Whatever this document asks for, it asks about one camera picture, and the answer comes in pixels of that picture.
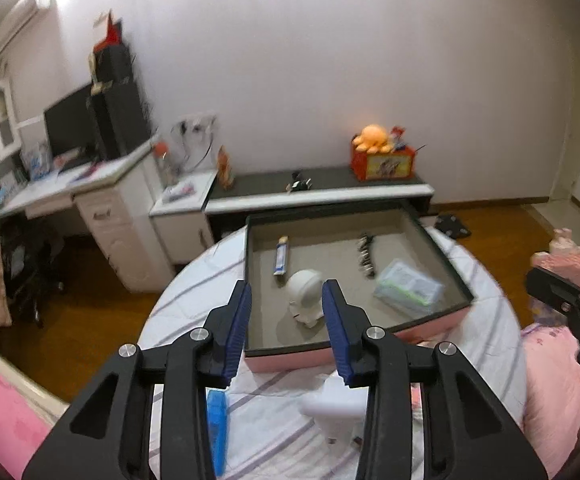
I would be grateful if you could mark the white round device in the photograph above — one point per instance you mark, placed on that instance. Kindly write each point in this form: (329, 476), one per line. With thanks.
(306, 295)

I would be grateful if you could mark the black bathroom scale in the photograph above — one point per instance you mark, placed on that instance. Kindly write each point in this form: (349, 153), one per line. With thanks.
(452, 226)

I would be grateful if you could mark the white air conditioner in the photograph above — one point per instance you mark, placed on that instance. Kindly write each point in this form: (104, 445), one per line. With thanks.
(20, 20)

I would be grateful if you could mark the orange snack bag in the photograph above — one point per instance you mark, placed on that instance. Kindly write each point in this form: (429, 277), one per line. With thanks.
(225, 167)

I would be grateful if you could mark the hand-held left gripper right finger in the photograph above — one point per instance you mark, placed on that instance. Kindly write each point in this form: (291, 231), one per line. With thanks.
(337, 330)

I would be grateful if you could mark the red toy box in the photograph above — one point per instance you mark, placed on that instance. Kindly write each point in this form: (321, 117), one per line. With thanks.
(385, 165)

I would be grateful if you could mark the pink floral quilt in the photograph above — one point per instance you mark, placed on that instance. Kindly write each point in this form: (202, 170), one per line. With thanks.
(550, 400)

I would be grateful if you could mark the white door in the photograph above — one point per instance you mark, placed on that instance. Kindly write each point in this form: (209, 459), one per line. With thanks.
(565, 170)

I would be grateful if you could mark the red white small toy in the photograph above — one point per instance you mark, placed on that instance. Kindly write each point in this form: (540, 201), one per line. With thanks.
(398, 139)

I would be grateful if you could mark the small black white toy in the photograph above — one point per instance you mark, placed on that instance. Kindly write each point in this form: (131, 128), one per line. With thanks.
(299, 182)

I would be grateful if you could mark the blue white packet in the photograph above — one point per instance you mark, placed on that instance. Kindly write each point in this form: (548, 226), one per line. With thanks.
(37, 160)

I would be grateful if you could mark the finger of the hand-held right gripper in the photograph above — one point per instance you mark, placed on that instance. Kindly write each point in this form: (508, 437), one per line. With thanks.
(560, 297)

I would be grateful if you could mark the white desk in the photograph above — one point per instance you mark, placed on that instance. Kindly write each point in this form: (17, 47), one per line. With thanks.
(115, 220)

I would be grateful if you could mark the clear bottle orange lid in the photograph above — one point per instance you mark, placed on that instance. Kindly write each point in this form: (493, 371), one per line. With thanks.
(166, 165)

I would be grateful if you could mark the black office chair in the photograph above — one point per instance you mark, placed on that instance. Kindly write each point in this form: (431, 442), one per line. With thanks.
(30, 270)

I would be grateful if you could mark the black monitor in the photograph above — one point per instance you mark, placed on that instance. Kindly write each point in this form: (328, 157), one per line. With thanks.
(67, 120)

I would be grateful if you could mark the clear plastic box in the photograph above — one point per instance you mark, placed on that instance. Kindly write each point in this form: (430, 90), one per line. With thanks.
(410, 287)

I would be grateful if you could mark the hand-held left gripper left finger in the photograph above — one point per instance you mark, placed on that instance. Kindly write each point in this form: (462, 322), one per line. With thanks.
(237, 330)

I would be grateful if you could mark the white wall socket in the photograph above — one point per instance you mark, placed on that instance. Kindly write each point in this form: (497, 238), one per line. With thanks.
(197, 124)

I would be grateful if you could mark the small white nightstand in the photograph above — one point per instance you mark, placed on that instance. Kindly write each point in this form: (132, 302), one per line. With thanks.
(180, 230)

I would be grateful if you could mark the pink box with black rim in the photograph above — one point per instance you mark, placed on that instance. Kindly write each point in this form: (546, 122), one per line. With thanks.
(330, 240)

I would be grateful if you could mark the black hair clip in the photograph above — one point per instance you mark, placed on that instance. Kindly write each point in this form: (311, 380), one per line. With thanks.
(366, 255)

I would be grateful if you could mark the orange octopus plush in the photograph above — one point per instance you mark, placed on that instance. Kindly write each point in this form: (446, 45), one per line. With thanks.
(372, 139)

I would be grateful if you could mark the blue white tube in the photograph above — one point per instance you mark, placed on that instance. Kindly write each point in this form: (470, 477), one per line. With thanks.
(282, 257)

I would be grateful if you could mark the pink blanket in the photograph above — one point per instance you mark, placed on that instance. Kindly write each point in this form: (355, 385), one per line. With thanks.
(0, 410)

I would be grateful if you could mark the pink block figure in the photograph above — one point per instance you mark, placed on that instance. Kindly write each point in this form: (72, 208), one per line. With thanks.
(562, 260)

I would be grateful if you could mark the black white low cabinet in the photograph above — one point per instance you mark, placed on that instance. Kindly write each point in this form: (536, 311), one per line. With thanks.
(260, 182)

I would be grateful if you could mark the white power adapter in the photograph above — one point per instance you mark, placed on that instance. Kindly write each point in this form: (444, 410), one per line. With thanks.
(335, 402)

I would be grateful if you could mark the small black box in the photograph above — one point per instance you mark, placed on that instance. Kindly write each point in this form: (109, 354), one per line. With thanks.
(115, 65)

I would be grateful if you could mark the pink dark packet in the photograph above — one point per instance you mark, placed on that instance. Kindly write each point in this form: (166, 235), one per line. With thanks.
(179, 193)

